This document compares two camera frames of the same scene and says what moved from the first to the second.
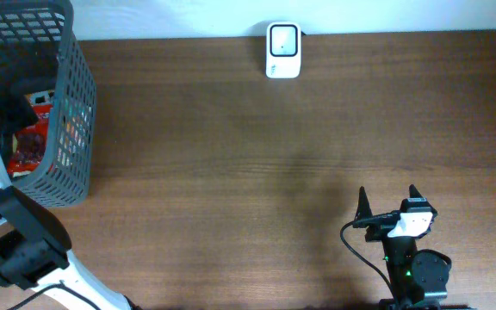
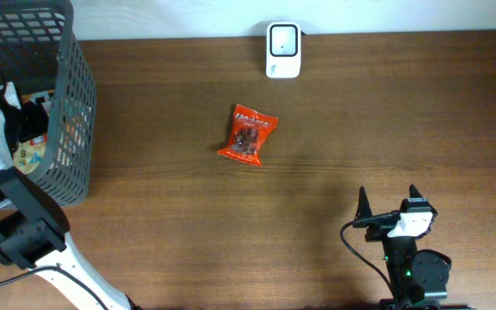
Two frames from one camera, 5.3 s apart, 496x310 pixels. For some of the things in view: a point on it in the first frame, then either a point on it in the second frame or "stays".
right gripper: x=364 y=208 stays
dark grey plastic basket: x=28 y=46 stays
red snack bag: x=27 y=145 to x=250 y=129
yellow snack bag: x=40 y=97 to x=29 y=156
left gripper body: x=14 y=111 stays
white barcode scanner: x=283 y=50 stays
